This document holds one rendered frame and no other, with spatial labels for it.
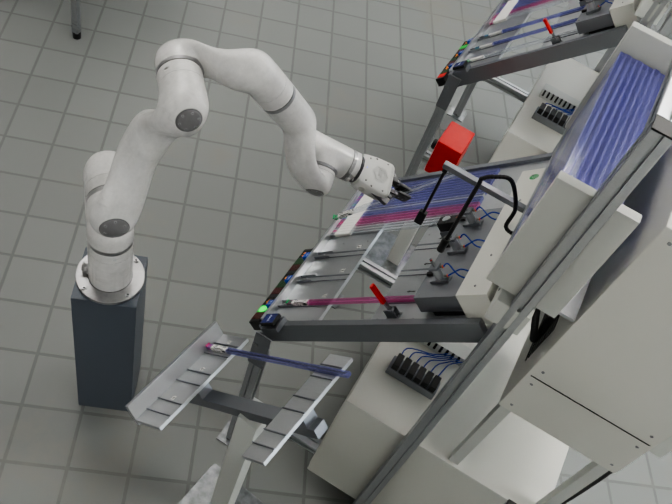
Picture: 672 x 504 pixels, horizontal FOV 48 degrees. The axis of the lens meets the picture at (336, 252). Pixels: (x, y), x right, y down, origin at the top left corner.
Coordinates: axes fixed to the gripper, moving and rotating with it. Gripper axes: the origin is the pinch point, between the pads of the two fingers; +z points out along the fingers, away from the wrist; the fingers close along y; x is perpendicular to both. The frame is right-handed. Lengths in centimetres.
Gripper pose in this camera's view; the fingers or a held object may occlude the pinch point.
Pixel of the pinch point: (402, 192)
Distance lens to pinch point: 205.4
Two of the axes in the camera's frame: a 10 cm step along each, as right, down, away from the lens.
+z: 8.4, 3.8, 3.9
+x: -5.0, 2.6, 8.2
